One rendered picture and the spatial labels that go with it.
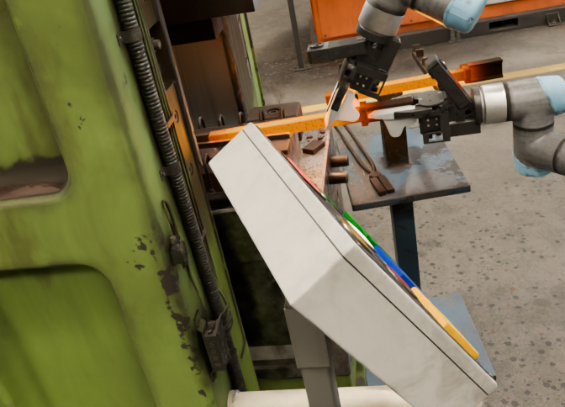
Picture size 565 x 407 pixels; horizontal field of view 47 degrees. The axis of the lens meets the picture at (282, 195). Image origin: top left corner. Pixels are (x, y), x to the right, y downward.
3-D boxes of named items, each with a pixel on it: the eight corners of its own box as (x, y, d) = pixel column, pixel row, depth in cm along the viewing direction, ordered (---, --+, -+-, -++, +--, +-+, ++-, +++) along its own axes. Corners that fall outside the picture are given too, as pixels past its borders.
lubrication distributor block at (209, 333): (237, 358, 116) (220, 298, 109) (231, 384, 111) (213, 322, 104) (219, 359, 117) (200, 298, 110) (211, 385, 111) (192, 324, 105)
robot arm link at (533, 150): (551, 189, 124) (551, 137, 119) (504, 171, 133) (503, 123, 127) (578, 172, 127) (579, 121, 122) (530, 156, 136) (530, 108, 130)
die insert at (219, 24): (224, 28, 127) (217, -3, 125) (216, 39, 121) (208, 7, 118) (81, 50, 133) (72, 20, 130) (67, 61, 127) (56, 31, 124)
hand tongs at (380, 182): (324, 114, 218) (324, 111, 217) (336, 112, 218) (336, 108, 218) (379, 196, 166) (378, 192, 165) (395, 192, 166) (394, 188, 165)
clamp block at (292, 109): (304, 126, 153) (300, 100, 150) (302, 141, 146) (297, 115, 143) (255, 132, 156) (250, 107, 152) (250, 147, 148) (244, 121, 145)
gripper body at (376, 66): (376, 103, 124) (402, 45, 117) (333, 88, 123) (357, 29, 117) (375, 88, 130) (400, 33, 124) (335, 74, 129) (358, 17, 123)
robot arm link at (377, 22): (366, 5, 115) (366, -6, 121) (356, 29, 117) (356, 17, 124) (405, 20, 115) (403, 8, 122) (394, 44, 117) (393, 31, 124)
